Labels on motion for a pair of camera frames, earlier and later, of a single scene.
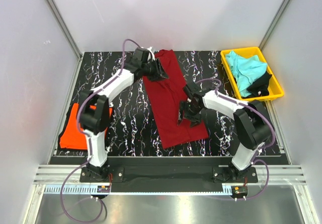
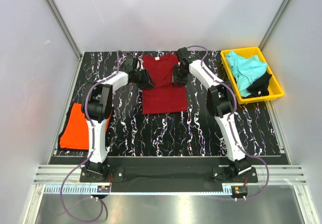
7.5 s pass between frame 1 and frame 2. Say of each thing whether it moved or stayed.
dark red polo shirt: moved
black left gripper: moved
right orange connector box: stayed
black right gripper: moved
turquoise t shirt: stayed
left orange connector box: stayed
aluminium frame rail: stayed
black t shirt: stayed
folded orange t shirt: stayed
